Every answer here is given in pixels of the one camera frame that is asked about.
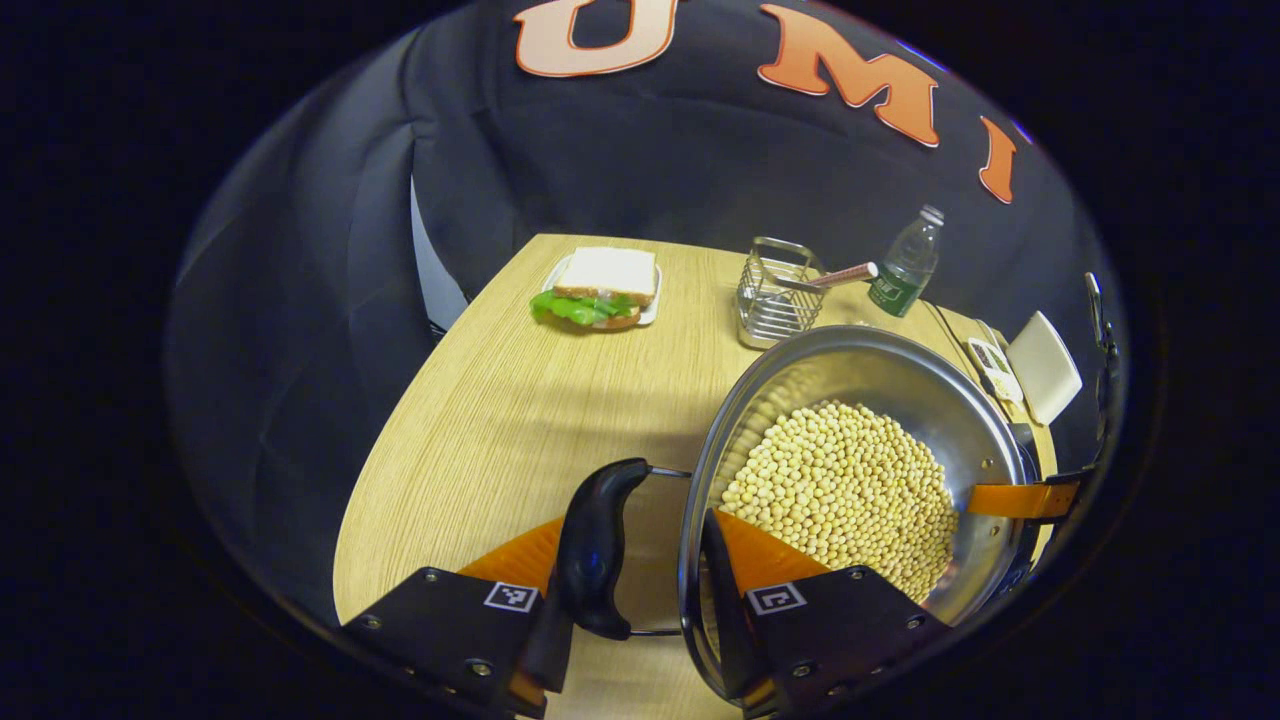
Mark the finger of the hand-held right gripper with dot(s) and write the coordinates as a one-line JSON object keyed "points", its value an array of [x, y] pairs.
{"points": [[1020, 500]]}

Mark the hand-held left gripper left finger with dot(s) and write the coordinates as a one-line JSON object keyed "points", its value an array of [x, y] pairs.
{"points": [[545, 655]]}

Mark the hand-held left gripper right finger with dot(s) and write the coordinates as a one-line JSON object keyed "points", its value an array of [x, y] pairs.
{"points": [[722, 600]]}

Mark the steel pot with soybeans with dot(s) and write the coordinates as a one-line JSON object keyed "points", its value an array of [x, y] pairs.
{"points": [[850, 480]]}

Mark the white square container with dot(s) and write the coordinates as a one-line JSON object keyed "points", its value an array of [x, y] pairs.
{"points": [[1045, 370]]}

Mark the white spice tray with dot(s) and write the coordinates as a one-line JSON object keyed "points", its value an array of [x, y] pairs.
{"points": [[995, 368]]}

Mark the clear plastic water bottle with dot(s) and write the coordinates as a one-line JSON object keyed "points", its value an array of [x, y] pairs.
{"points": [[908, 265]]}

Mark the small white plate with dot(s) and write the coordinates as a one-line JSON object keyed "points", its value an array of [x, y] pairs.
{"points": [[652, 305]]}

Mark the sandwich with lettuce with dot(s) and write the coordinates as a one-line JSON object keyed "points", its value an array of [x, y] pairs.
{"points": [[600, 285]]}

